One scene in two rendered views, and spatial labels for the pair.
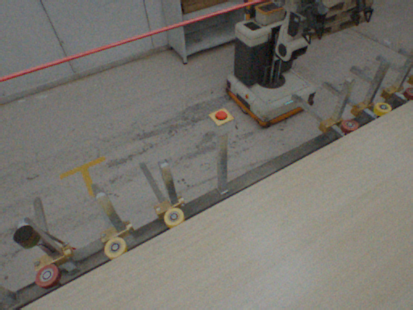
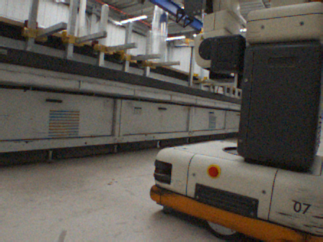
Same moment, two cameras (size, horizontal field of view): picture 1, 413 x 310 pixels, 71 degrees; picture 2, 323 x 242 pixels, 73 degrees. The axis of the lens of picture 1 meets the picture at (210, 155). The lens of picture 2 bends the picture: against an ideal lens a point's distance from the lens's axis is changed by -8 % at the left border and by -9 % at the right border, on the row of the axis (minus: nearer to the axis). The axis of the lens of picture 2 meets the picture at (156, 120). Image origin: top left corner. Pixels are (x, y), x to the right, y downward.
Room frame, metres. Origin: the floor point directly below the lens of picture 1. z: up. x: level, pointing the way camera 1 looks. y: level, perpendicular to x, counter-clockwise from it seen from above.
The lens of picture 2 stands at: (3.06, -1.44, 0.44)
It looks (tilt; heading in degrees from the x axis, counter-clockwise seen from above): 3 degrees down; 155
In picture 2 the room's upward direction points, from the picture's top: 5 degrees clockwise
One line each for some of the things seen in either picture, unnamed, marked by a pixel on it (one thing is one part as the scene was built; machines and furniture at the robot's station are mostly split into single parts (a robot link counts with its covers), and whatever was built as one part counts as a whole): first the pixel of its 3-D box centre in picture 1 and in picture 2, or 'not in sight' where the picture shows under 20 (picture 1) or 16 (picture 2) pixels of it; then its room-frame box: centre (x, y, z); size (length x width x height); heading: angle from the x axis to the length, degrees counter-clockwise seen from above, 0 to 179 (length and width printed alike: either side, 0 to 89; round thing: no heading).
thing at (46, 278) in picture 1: (52, 279); not in sight; (0.38, 0.62, 0.85); 0.08 x 0.08 x 0.11
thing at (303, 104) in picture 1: (318, 116); (157, 64); (1.22, -0.63, 0.81); 0.43 x 0.03 x 0.04; 27
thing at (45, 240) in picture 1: (54, 251); not in sight; (0.47, 0.62, 0.90); 0.04 x 0.04 x 0.48; 27
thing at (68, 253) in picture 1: (54, 259); not in sight; (0.46, 0.64, 0.85); 0.14 x 0.06 x 0.05; 117
